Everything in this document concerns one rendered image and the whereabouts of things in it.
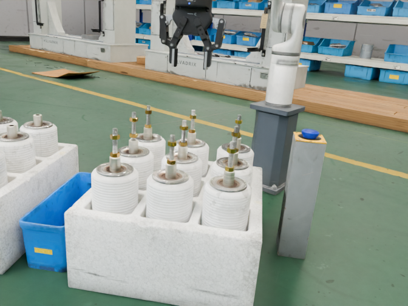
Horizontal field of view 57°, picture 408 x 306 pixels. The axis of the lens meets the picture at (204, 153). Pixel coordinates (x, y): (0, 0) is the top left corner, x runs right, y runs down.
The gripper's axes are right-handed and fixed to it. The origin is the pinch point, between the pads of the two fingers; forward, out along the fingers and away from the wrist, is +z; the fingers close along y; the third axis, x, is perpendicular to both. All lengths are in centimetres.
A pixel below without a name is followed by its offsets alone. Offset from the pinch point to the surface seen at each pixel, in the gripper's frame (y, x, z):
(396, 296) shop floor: 52, -2, 47
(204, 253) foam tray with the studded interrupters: 9.5, -18.8, 33.6
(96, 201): -13.7, -16.6, 27.5
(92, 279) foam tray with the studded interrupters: -13, -20, 44
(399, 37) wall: 258, 804, -7
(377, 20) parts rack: 131, 451, -26
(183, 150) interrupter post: -0.2, -0.9, 19.7
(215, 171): 8.0, -2.7, 23.0
